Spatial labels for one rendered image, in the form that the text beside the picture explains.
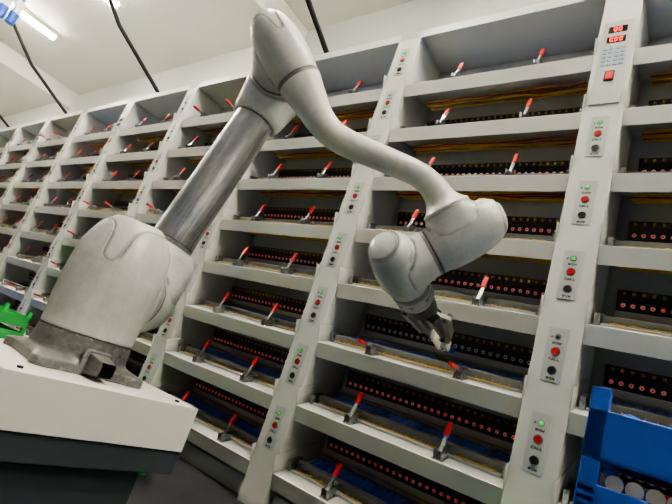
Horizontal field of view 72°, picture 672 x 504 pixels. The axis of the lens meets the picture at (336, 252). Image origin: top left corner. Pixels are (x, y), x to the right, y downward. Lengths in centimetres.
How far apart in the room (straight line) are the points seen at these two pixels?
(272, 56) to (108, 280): 57
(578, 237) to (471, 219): 37
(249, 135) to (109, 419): 69
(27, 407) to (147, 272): 27
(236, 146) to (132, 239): 39
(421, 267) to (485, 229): 14
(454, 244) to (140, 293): 59
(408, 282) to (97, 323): 57
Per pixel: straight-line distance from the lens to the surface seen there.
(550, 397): 114
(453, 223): 94
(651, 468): 63
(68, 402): 76
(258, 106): 118
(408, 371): 126
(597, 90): 148
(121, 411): 80
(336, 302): 147
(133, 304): 86
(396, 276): 93
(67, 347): 85
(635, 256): 122
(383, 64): 209
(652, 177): 131
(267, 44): 110
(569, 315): 118
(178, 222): 108
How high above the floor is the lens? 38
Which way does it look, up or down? 16 degrees up
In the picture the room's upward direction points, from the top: 19 degrees clockwise
